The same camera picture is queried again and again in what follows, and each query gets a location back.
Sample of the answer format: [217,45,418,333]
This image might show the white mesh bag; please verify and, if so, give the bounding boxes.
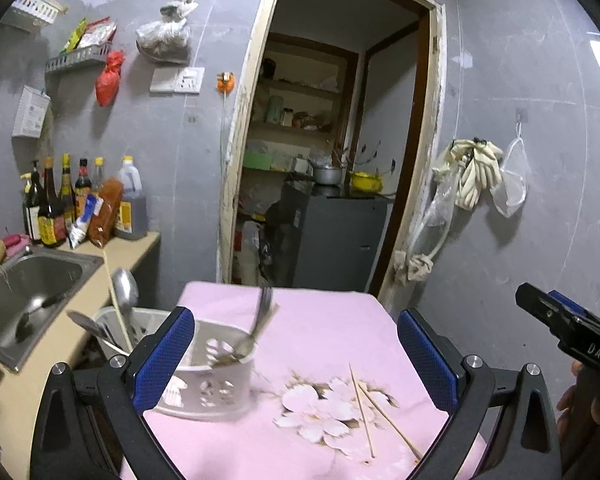
[490,135,528,218]

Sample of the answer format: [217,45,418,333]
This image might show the knotted beige rag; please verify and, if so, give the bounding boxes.
[392,252,437,286]

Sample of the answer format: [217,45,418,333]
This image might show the snack packets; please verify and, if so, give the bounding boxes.
[62,17,117,53]

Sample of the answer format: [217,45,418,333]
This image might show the wooden chopstick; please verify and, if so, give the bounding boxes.
[349,363,377,459]
[357,381,423,462]

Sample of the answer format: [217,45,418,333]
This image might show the dark ladle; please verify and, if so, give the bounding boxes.
[15,292,68,341]

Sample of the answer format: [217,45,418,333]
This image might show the large plastic oil jug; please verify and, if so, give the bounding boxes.
[114,156,148,241]

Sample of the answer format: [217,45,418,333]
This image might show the wooden door frame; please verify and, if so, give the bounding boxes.
[215,0,446,306]

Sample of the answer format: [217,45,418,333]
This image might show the metal spoon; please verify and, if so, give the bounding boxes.
[215,286,277,365]

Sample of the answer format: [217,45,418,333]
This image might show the clear bag of dried goods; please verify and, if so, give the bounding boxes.
[136,0,200,63]

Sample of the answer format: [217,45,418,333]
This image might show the orange sauce pouch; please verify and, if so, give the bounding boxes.
[87,177,125,250]

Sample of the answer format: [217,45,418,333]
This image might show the yellow bowl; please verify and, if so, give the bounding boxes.
[349,170,383,193]

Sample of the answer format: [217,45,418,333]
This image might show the steel sink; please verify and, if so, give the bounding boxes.
[0,250,105,373]

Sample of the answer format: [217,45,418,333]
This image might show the white wall socket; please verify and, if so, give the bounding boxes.
[150,66,205,95]

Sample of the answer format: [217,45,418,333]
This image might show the wooden counter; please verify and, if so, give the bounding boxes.
[0,230,162,480]

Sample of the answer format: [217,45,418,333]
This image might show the red plastic bag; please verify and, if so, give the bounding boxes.
[95,50,126,107]

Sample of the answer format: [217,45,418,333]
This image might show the white utensil holder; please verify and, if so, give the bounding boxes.
[152,317,258,422]

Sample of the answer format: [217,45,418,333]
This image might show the metal ladle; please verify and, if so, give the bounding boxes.
[111,268,140,351]

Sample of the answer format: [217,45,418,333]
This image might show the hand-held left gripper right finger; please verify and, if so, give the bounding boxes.
[396,308,563,480]

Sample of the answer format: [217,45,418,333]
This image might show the dark sauce bottle yellow cap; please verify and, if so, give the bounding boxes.
[59,154,77,231]

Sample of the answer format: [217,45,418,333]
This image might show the person's right hand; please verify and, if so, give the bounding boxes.
[556,359,582,442]

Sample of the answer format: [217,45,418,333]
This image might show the metal spatula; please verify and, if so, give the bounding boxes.
[66,310,131,356]

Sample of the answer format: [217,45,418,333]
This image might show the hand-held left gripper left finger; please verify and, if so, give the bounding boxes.
[29,306,197,480]

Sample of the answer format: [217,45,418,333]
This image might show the wooden shelf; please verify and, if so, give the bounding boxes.
[250,35,361,171]

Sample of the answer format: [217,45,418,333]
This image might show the grey refrigerator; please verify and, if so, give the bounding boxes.
[275,185,396,293]

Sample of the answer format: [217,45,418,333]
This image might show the pink floral cloth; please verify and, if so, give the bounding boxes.
[120,280,486,480]

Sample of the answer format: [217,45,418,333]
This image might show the grey wall rack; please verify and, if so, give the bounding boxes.
[45,42,113,73]

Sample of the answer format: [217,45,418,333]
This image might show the white slotted drainer basket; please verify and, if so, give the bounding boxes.
[92,306,181,361]

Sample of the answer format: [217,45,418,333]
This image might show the white wall basket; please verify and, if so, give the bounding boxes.
[10,0,63,26]

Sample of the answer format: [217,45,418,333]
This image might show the metal pot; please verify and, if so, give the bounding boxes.
[310,162,343,186]

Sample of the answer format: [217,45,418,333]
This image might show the white gloves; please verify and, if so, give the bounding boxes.
[432,139,505,211]

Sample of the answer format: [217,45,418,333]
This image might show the dark sauce bottle yellow label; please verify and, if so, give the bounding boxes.
[37,157,67,248]

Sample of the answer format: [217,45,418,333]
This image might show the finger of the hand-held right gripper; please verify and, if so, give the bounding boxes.
[549,289,600,337]
[515,282,582,344]

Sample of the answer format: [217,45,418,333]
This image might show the white blue pouch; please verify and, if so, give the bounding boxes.
[69,195,103,250]

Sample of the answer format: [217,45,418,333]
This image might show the dark sauce bottle red label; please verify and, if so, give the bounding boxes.
[75,159,92,218]

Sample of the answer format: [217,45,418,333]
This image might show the white hanging box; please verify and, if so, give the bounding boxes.
[12,85,51,138]

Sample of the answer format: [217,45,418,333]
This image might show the long wooden stick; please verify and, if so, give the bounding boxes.
[102,251,133,353]

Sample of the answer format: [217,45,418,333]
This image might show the clear plastic bag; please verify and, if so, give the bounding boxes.
[420,180,456,241]

